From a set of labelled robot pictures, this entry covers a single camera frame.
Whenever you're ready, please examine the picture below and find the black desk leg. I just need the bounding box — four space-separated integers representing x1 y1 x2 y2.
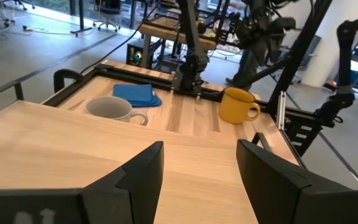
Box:
69 0 93 35

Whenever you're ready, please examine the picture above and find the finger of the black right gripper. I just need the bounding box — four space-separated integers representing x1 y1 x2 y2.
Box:
268 32 282 63
252 39 270 67

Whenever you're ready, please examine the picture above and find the black slotted gusset plate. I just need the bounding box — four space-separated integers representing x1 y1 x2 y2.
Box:
286 117 323 157

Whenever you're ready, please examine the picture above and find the blue folded cloth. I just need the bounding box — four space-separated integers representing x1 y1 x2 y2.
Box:
112 83 163 108

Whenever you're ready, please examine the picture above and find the thin black brace rod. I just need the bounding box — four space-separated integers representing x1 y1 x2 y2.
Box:
237 57 292 90

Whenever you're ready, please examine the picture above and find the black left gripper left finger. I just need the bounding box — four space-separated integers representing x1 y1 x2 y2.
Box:
81 141 165 224

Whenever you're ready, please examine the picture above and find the grey ceramic mug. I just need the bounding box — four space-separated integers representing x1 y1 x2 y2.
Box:
85 95 149 126

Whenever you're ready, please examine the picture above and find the black jointed mount arm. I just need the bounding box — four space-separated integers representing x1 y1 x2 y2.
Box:
314 11 358 126

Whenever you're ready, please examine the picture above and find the black curved clamp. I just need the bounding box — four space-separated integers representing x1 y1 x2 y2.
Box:
53 68 85 93

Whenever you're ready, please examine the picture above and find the silver aluminium bracket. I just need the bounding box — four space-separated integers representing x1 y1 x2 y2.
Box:
276 90 288 130

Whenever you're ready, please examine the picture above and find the yellow enamel mug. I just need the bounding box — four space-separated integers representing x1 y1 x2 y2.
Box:
218 86 262 125

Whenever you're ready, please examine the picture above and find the thick black frame post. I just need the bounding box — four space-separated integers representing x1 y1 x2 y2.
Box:
265 0 334 114

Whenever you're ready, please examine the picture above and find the black control box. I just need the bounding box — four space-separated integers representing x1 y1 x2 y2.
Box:
126 39 163 68

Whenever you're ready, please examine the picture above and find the black cable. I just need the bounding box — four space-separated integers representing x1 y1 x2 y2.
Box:
80 0 164 75

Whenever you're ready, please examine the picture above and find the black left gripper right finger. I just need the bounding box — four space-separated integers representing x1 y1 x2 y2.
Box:
236 139 358 224

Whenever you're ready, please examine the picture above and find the office chair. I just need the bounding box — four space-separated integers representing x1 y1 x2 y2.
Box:
92 0 122 32

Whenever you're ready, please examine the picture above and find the wooden background table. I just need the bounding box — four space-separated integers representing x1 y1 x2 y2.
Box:
137 14 219 52

